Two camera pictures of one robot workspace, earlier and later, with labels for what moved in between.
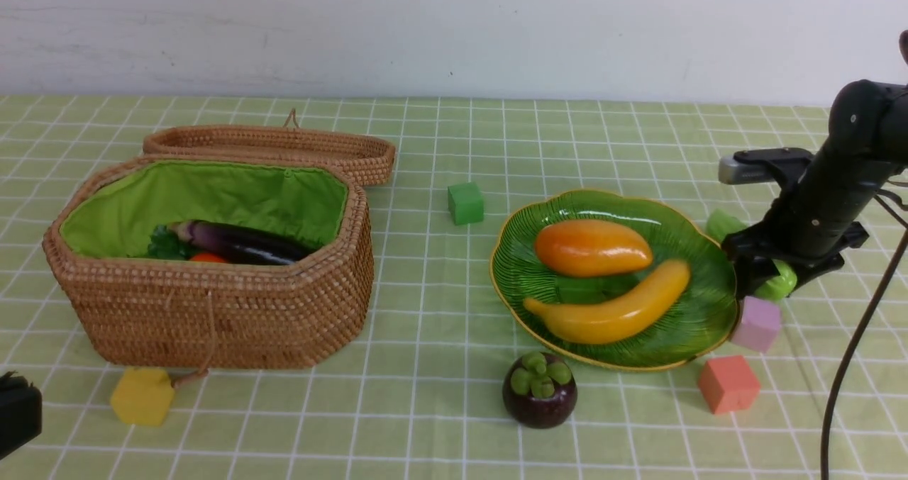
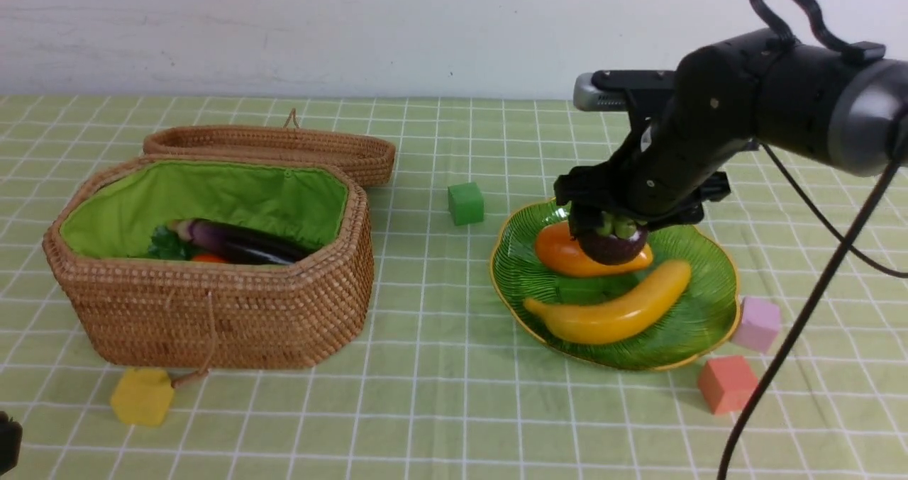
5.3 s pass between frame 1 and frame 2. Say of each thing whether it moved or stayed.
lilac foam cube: stayed
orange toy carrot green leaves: stayed
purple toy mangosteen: moved
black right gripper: moved
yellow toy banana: stayed
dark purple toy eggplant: stayed
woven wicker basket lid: stayed
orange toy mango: stayed
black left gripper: moved
